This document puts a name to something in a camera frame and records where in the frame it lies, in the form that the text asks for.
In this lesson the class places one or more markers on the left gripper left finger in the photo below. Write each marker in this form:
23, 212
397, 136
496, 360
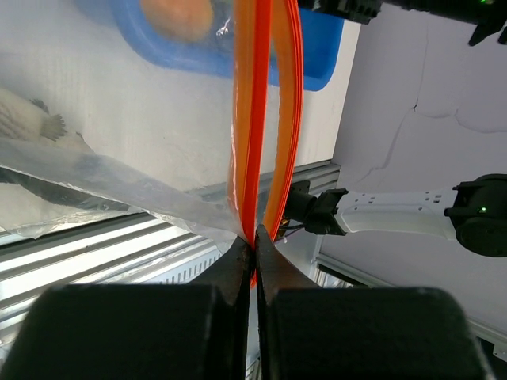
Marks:
196, 330

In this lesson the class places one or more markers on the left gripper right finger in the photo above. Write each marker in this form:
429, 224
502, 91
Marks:
311, 332

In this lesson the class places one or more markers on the grey toy fish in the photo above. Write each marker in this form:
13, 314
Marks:
31, 121

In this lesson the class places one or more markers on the clear orange zip bag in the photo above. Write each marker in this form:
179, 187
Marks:
212, 155

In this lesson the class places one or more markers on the yellow orange mango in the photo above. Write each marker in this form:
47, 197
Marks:
187, 20

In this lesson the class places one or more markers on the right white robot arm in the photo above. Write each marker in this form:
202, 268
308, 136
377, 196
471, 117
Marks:
473, 213

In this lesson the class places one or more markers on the blue plastic bin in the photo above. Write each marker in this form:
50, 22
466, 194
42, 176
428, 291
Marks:
214, 54

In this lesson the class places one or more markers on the aluminium front rail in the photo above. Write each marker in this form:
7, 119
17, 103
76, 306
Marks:
128, 249

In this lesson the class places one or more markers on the white slotted cable duct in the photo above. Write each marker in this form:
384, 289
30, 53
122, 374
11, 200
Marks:
188, 271

